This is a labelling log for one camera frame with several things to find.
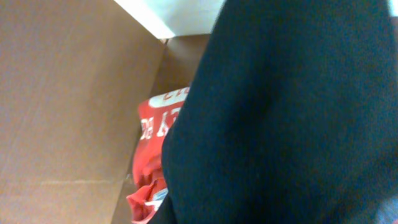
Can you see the red folded t-shirt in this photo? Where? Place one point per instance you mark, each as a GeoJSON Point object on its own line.
{"type": "Point", "coordinates": [157, 115]}

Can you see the black leggings with red waistband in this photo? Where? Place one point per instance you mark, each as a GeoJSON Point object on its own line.
{"type": "Point", "coordinates": [291, 117]}

